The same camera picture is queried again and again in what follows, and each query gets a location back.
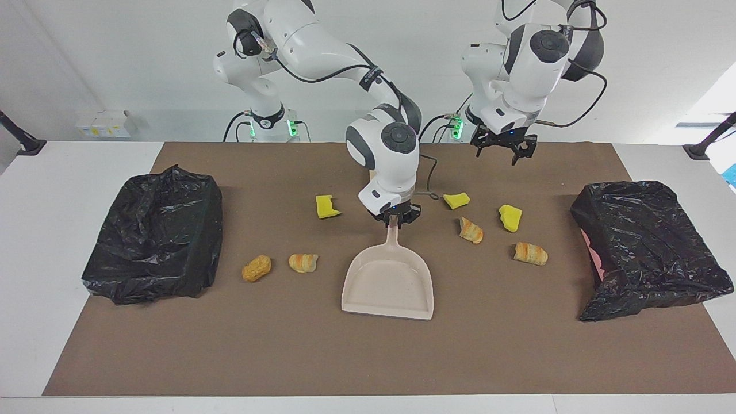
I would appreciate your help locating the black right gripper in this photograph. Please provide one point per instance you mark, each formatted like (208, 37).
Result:
(409, 210)

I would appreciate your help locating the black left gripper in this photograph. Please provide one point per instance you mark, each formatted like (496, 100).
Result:
(506, 137)

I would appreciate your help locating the beige plastic dustpan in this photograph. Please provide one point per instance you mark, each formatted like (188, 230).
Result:
(388, 282)

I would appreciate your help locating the yellow sponge piece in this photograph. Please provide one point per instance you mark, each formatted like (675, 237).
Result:
(510, 218)
(456, 200)
(325, 208)

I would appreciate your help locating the striped orange croissant piece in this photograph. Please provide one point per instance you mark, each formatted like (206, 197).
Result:
(471, 231)
(303, 263)
(530, 253)

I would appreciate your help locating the brown peanut shaped toy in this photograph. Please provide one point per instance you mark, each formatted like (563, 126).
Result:
(256, 268)

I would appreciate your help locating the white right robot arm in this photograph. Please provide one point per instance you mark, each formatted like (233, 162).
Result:
(310, 40)

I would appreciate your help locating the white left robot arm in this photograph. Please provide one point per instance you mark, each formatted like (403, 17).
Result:
(535, 63)

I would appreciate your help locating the black bag lined trash bin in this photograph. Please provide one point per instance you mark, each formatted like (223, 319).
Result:
(149, 241)
(650, 247)

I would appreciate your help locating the brown table mat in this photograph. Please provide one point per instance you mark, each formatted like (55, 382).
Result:
(368, 356)

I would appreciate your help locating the pink plastic basket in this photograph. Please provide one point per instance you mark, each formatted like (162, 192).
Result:
(597, 265)

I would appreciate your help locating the blue object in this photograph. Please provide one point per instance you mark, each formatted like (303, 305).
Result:
(732, 175)

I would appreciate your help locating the white box yellow labels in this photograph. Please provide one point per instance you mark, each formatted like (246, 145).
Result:
(106, 123)

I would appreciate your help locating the black camera stand base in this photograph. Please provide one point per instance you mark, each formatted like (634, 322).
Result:
(698, 150)
(26, 144)

